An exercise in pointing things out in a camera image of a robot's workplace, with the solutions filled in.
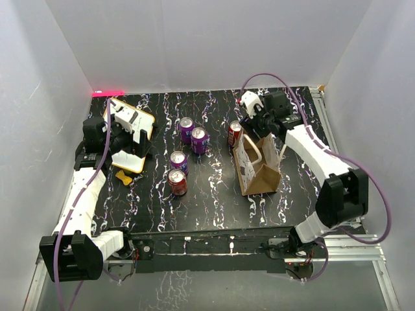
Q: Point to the yellow framed whiteboard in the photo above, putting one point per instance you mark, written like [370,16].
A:
[144,121]

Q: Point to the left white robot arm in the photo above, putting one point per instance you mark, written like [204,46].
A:
[72,253]

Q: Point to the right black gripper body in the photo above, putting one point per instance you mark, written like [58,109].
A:
[261,122]

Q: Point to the black base frame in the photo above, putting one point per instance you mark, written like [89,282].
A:
[247,249]

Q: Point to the purple Fanta can middle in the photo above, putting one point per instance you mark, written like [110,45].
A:
[199,140]

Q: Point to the red cola can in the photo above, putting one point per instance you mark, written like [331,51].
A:
[234,131]
[177,181]

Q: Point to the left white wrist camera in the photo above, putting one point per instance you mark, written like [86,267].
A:
[126,117]

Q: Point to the red cola can front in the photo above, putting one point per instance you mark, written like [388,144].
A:
[177,181]

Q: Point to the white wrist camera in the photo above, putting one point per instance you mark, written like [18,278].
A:
[252,103]
[126,117]

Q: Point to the purple Fanta can front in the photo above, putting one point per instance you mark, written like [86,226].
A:
[178,161]

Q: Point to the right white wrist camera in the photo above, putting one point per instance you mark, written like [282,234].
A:
[252,103]

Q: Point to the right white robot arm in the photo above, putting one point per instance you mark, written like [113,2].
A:
[343,192]

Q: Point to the purple Fanta can rear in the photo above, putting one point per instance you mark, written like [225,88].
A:
[185,127]

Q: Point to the purple fanta can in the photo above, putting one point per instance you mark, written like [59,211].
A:
[199,140]
[185,127]
[178,161]

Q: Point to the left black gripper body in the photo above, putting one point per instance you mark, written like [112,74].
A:
[122,140]

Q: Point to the pink tape strip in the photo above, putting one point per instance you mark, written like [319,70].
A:
[96,94]

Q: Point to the brown canvas tote bag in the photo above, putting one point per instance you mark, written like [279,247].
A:
[257,165]

